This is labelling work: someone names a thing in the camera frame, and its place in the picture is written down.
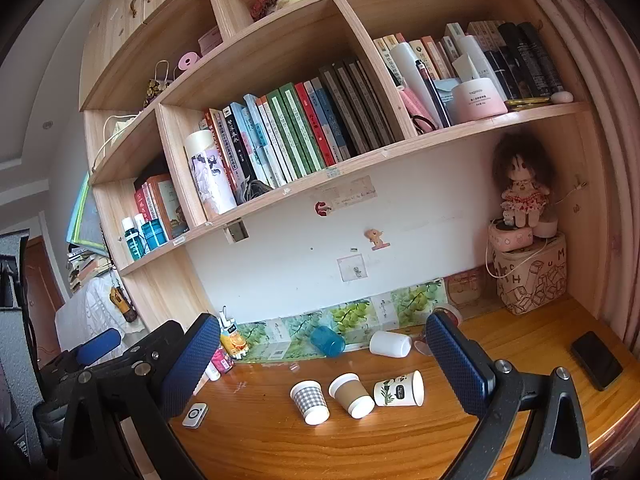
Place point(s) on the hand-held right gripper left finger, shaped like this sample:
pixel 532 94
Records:
pixel 192 365

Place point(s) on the teal bottle white cap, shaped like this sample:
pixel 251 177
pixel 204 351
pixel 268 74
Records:
pixel 132 242

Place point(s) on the white round jar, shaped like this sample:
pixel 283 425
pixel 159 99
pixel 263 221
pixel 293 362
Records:
pixel 547 226

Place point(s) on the red frilly scrunchie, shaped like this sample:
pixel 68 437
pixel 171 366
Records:
pixel 270 2

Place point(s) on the small white remote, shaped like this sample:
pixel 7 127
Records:
pixel 195 415

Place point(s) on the pink and white cream jar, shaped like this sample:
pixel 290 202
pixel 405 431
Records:
pixel 480 100

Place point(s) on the printed canvas storage bag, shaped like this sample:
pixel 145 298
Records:
pixel 532 277

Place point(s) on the brown hanging pendant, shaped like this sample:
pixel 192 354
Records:
pixel 124 306

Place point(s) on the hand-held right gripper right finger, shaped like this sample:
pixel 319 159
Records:
pixel 457 365

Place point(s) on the pink pencil pouch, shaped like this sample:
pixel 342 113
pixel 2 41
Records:
pixel 417 107

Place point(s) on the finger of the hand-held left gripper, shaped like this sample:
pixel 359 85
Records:
pixel 100 346
pixel 160 340

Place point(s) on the row of green and grey books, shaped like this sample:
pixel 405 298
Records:
pixel 300 125

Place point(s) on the clear stemmed glass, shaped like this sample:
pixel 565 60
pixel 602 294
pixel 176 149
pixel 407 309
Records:
pixel 452 314

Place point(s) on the rolled printed poster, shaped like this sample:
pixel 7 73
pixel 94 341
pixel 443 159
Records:
pixel 210 175

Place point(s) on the white slim bottle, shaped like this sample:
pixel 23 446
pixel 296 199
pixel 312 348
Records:
pixel 141 232

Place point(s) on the wooden bookshelf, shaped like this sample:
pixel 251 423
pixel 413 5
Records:
pixel 280 55

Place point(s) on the pink small bottle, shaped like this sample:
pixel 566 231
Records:
pixel 221 361

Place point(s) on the teal squat jar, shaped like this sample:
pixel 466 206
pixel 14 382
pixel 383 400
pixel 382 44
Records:
pixel 155 235

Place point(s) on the black smartphone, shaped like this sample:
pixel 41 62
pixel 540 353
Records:
pixel 597 360

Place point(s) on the floral gift bag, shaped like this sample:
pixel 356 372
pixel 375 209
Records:
pixel 157 87

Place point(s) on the leaf print wall strip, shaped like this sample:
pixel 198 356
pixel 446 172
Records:
pixel 350 315

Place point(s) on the small white bottle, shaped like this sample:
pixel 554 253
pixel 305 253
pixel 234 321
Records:
pixel 212 371

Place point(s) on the pale pink pebble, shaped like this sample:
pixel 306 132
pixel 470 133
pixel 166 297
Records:
pixel 562 97

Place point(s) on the clear square wall sticker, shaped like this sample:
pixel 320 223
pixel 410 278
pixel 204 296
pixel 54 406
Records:
pixel 352 267

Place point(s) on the row of dark and tan books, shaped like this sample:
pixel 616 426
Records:
pixel 515 60

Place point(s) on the red mushroom sticker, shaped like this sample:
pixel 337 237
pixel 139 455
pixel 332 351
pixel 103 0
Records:
pixel 321 208

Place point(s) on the pile of papers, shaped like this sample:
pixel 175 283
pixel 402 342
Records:
pixel 90 270

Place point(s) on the leaf print box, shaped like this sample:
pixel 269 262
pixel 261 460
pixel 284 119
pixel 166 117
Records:
pixel 272 342

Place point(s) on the pink tape roll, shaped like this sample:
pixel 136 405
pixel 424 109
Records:
pixel 186 61

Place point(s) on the brown paper cup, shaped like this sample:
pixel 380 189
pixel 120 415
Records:
pixel 350 395

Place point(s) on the plain white cup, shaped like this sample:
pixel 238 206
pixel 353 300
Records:
pixel 390 344

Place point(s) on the row of red books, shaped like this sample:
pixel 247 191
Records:
pixel 162 205

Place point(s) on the rolled white paper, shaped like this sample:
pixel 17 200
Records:
pixel 412 80

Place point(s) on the paper tape strip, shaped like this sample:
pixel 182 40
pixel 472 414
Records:
pixel 355 199

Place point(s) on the grey checked paper cup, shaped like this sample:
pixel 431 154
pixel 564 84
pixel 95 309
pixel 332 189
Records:
pixel 308 401

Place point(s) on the brown-haired plush doll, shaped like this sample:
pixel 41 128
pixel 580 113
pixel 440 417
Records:
pixel 522 175

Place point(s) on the pink music box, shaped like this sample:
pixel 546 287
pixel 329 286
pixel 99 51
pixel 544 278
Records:
pixel 510 236

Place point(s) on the blue plastic cup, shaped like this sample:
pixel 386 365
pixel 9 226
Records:
pixel 328 341

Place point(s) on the flat gold tin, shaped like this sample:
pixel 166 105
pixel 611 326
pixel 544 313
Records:
pixel 527 104

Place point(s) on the white cloth cover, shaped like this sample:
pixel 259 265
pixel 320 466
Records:
pixel 90 310

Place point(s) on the orange dog wall hook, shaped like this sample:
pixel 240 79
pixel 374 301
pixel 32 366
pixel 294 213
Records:
pixel 376 238

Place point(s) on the brown wooden door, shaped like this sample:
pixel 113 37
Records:
pixel 42 300

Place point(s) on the teal drawing board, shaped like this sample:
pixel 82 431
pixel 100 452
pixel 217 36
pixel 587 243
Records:
pixel 85 215

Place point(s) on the white green-print paper cup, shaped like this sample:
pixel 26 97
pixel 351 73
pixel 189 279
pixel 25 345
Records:
pixel 397 390

